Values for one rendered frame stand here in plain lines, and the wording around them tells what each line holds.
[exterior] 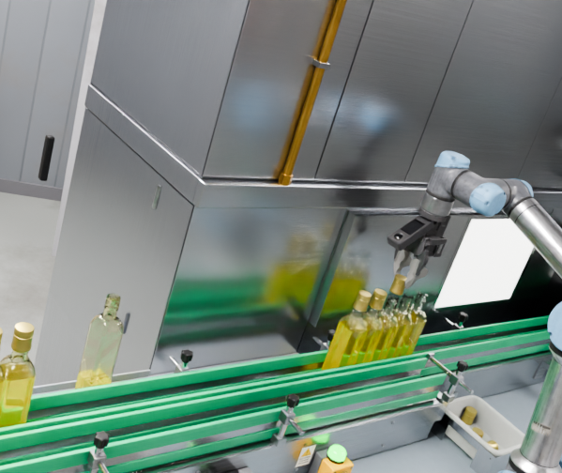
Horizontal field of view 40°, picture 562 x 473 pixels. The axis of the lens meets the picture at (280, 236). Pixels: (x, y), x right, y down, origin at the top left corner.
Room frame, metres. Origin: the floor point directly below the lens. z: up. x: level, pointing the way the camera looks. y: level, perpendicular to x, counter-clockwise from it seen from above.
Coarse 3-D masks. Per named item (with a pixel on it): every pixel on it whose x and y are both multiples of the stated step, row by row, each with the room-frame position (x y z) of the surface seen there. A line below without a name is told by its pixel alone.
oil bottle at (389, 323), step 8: (384, 320) 1.81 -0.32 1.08; (392, 320) 1.82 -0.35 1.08; (384, 328) 1.80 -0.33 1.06; (392, 328) 1.82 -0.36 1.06; (384, 336) 1.81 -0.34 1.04; (392, 336) 1.83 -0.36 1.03; (376, 344) 1.80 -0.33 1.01; (384, 344) 1.82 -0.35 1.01; (376, 352) 1.81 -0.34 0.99; (384, 352) 1.83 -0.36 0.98
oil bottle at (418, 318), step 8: (408, 312) 1.90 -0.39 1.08; (416, 312) 1.90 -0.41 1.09; (416, 320) 1.89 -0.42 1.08; (424, 320) 1.91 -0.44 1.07; (416, 328) 1.89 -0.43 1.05; (408, 336) 1.88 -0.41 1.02; (416, 336) 1.90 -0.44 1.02; (408, 344) 1.89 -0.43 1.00; (400, 352) 1.88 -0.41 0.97; (408, 352) 1.90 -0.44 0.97
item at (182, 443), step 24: (408, 384) 1.75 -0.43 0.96; (432, 384) 1.82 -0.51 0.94; (312, 408) 1.52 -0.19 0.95; (336, 408) 1.59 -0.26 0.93; (360, 408) 1.65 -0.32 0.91; (384, 408) 1.71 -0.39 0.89; (168, 432) 1.26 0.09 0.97; (192, 432) 1.30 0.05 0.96; (216, 432) 1.34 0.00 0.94; (240, 432) 1.39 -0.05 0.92; (264, 432) 1.44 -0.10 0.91; (288, 432) 1.49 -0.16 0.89; (48, 456) 1.09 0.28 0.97; (72, 456) 1.12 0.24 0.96; (120, 456) 1.19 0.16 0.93; (144, 456) 1.23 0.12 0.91; (168, 456) 1.27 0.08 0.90
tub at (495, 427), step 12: (468, 396) 1.99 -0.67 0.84; (456, 408) 1.95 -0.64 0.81; (480, 408) 1.99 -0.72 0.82; (492, 408) 1.97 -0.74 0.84; (456, 420) 1.85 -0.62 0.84; (480, 420) 1.97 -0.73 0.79; (492, 420) 1.95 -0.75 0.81; (504, 420) 1.93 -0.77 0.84; (468, 432) 1.82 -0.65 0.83; (492, 432) 1.94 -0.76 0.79; (504, 432) 1.92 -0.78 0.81; (516, 432) 1.90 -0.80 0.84; (504, 444) 1.90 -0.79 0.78; (516, 444) 1.88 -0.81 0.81
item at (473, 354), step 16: (528, 336) 2.28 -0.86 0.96; (544, 336) 2.34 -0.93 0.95; (432, 352) 1.95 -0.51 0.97; (448, 352) 2.00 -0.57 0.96; (464, 352) 2.06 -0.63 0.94; (480, 352) 2.12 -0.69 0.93; (496, 352) 2.18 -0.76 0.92; (512, 352) 2.24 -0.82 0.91; (528, 352) 2.31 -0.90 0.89; (336, 368) 1.70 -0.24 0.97; (352, 368) 1.73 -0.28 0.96; (432, 368) 1.97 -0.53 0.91; (448, 368) 2.03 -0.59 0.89; (256, 384) 1.52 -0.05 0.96; (272, 384) 1.56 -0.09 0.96; (160, 400) 1.35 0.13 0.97; (176, 400) 1.38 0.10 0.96; (192, 400) 1.40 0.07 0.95; (80, 416) 1.23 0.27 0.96; (96, 416) 1.25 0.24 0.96; (0, 432) 1.12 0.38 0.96; (16, 432) 1.14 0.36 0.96
